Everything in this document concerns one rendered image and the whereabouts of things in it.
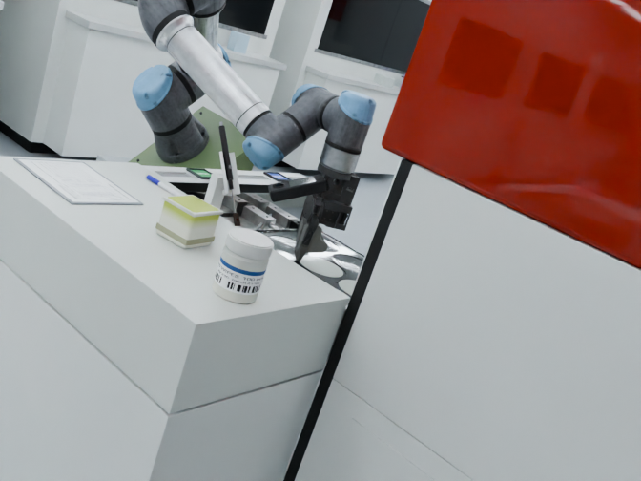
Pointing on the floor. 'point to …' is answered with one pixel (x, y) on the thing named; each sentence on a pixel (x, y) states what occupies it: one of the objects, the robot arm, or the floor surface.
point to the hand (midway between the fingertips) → (296, 254)
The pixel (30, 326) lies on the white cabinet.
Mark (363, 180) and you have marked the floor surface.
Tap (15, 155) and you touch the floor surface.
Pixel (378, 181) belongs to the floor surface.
